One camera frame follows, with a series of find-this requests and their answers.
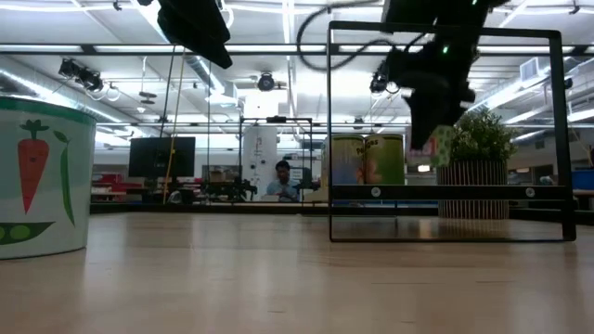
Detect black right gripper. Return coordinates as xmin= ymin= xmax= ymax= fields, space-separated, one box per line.
xmin=387 ymin=25 xmax=479 ymax=150

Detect pink strawberries label can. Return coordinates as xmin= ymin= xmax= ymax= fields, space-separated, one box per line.
xmin=405 ymin=123 xmax=457 ymax=169

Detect green oranges label can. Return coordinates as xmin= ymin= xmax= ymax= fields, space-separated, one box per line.
xmin=364 ymin=133 xmax=407 ymax=186

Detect peaches label can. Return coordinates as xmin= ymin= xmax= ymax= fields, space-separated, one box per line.
xmin=323 ymin=133 xmax=367 ymax=186

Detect white vegetable print can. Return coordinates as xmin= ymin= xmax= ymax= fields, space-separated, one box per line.
xmin=0 ymin=96 xmax=97 ymax=261

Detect potted plant slatted pot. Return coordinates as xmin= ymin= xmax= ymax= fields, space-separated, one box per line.
xmin=447 ymin=109 xmax=519 ymax=221

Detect white ceiling vent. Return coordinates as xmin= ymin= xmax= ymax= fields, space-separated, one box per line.
xmin=519 ymin=56 xmax=541 ymax=83

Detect black ceiling spotlight cluster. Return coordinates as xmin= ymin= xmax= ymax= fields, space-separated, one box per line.
xmin=58 ymin=58 xmax=106 ymax=93

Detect black monitor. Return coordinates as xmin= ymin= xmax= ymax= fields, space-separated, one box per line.
xmin=128 ymin=136 xmax=197 ymax=179

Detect person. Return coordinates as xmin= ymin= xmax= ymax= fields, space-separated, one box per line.
xmin=265 ymin=160 xmax=302 ymax=203

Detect blue storage bin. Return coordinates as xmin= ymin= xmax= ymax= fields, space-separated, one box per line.
xmin=571 ymin=169 xmax=594 ymax=190

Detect red storage bins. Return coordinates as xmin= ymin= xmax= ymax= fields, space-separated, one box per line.
xmin=91 ymin=173 xmax=143 ymax=196

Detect black camera on mount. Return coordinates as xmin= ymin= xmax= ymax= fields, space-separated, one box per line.
xmin=369 ymin=61 xmax=401 ymax=96

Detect black hanging cable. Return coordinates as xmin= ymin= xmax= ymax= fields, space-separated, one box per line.
xmin=159 ymin=44 xmax=176 ymax=138

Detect round black ceiling camera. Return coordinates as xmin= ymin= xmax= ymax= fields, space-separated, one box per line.
xmin=256 ymin=71 xmax=277 ymax=93

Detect black metal shelf frame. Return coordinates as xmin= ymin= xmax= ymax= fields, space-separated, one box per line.
xmin=327 ymin=20 xmax=577 ymax=244

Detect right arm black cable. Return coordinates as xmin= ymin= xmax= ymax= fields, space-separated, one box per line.
xmin=295 ymin=0 xmax=395 ymax=73

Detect black overhead frame bar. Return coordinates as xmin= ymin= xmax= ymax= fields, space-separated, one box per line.
xmin=0 ymin=43 xmax=594 ymax=58

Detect black background frame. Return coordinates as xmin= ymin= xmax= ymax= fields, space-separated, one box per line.
xmin=239 ymin=115 xmax=315 ymax=205

